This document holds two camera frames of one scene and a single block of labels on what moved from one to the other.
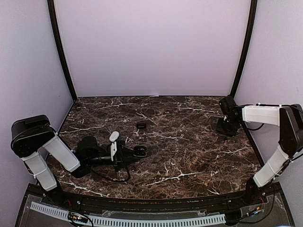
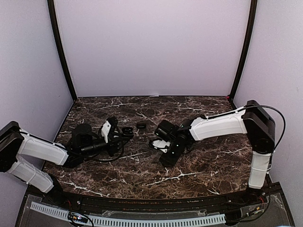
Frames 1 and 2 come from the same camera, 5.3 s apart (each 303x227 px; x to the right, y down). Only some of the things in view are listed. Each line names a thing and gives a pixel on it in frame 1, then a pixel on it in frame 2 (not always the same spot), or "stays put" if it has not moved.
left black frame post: x=54 y=22 stays put
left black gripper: x=122 y=161 → x=113 y=142
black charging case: x=141 y=125 stays put
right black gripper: x=219 y=128 → x=170 y=161
